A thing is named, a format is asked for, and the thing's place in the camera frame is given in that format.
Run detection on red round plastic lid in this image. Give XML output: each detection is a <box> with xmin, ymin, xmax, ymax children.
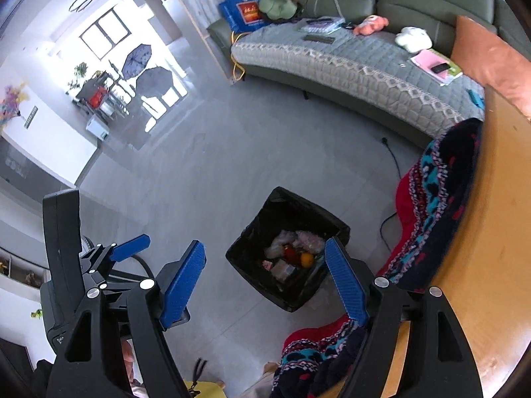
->
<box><xmin>283</xmin><ymin>244</ymin><xmax>300</xmax><ymax>265</ymax></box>

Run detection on person's left hand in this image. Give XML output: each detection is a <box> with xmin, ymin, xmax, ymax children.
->
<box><xmin>121</xmin><ymin>341</ymin><xmax>148</xmax><ymax>398</ymax></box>

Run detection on grey umbrella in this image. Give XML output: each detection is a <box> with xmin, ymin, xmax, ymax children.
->
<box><xmin>136</xmin><ymin>67</ymin><xmax>173</xmax><ymax>98</ymax></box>

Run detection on yellow cable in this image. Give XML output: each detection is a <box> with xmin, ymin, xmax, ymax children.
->
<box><xmin>230</xmin><ymin>31</ymin><xmax>250</xmax><ymax>83</ymax></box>

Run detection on black trash bin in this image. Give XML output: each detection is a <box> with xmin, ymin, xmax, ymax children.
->
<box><xmin>226</xmin><ymin>187</ymin><xmax>350</xmax><ymax>313</ymax></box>

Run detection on grey quilted sofa cover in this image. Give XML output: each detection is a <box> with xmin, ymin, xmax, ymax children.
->
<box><xmin>230</xmin><ymin>24</ymin><xmax>484</xmax><ymax>146</ymax></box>

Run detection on orange cushion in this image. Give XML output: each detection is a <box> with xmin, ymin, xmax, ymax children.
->
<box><xmin>451</xmin><ymin>15</ymin><xmax>531</xmax><ymax>119</ymax></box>

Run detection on green hat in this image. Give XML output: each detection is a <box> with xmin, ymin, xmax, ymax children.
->
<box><xmin>258</xmin><ymin>0</ymin><xmax>299</xmax><ymax>24</ymax></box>

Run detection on pink and green books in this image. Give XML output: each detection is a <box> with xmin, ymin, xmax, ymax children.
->
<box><xmin>411</xmin><ymin>48</ymin><xmax>463</xmax><ymax>86</ymax></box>

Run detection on ring ceiling lamp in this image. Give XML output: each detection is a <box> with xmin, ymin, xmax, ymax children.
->
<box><xmin>68</xmin><ymin>0</ymin><xmax>94</xmax><ymax>13</ymax></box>

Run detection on blue umbrella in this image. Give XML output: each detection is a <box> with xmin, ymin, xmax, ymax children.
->
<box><xmin>121</xmin><ymin>44</ymin><xmax>152</xmax><ymax>80</ymax></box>

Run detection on pink mesh plastic bag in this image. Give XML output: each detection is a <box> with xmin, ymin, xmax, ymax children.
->
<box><xmin>292</xmin><ymin>231</ymin><xmax>325</xmax><ymax>254</ymax></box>

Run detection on black phone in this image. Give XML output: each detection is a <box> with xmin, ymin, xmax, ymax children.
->
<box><xmin>430</xmin><ymin>63</ymin><xmax>451</xmax><ymax>75</ymax></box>

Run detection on blue shopping bag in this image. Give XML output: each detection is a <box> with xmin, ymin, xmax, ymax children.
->
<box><xmin>219</xmin><ymin>0</ymin><xmax>269</xmax><ymax>33</ymax></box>

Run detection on clear packet on sofa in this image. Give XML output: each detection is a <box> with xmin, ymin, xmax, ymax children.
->
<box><xmin>300</xmin><ymin>17</ymin><xmax>345</xmax><ymax>35</ymax></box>

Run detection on black remote control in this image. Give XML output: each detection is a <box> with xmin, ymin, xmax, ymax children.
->
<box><xmin>302</xmin><ymin>34</ymin><xmax>335</xmax><ymax>44</ymax></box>

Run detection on white plush toy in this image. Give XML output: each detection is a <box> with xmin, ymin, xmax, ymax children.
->
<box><xmin>395</xmin><ymin>27</ymin><xmax>433</xmax><ymax>54</ymax></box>

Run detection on orange fruit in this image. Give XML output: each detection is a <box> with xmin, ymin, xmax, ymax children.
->
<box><xmin>300</xmin><ymin>252</ymin><xmax>315</xmax><ymax>269</ymax></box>

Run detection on colourful knitted blanket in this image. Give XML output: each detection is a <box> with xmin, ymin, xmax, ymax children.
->
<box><xmin>271</xmin><ymin>118</ymin><xmax>483</xmax><ymax>397</ymax></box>

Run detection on pink plush toy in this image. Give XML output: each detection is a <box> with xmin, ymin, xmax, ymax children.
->
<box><xmin>353</xmin><ymin>15</ymin><xmax>389</xmax><ymax>36</ymax></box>

